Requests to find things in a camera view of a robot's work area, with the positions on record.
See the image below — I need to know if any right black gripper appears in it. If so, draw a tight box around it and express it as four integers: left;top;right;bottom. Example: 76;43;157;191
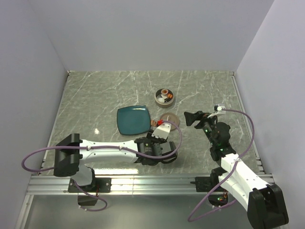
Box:
184;111;219;146

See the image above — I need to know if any small bowl with red food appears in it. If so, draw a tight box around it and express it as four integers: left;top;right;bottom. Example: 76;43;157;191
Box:
161;89;169;95

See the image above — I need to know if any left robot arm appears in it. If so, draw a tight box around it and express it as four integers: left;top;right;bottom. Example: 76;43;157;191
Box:
53;134;178;192

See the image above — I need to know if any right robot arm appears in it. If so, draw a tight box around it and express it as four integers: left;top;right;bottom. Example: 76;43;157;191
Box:
184;106;289;229

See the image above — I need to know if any round metal lunch box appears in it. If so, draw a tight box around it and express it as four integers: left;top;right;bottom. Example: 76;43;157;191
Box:
154;88;175;108

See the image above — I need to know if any brown round lid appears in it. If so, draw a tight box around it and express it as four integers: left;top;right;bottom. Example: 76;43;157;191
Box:
159;112;180;126

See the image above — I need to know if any teal square plate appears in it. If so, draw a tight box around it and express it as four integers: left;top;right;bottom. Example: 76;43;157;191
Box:
117;105;151;135

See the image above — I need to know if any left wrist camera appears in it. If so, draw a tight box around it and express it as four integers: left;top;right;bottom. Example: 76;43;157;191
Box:
152;120;171;140

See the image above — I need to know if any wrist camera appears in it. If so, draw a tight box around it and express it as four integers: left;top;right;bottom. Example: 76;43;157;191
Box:
152;120;171;140
208;104;226;118

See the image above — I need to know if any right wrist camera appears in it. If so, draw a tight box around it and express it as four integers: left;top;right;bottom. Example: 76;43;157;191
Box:
208;104;226;118

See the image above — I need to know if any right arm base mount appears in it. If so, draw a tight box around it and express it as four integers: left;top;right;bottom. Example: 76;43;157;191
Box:
190;177;229;207

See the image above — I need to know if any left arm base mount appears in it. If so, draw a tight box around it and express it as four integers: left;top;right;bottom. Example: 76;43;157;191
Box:
67;177;112;207

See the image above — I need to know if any aluminium front rail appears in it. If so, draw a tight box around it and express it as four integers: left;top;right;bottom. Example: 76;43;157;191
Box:
26;173;277;196

